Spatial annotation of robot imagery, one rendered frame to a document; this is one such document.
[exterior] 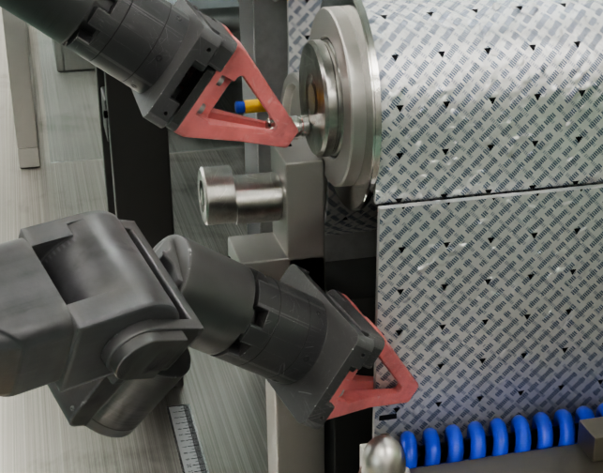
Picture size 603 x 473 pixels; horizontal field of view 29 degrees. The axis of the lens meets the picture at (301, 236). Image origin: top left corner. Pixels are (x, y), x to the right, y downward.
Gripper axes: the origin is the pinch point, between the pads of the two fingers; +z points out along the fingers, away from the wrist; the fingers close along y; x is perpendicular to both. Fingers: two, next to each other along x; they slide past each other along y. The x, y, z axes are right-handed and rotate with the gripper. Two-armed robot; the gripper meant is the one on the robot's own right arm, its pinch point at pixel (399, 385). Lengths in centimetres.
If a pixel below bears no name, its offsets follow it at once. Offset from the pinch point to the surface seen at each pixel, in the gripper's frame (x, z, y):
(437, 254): 8.9, -3.8, 0.4
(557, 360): 6.6, 8.5, 2.3
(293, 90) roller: 11.7, -6.0, -22.2
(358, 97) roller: 14.6, -13.1, -2.6
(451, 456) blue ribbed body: -1.8, 3.5, 4.1
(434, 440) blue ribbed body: -1.6, 2.2, 3.2
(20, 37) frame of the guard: -7, -1, -105
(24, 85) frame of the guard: -12, 3, -104
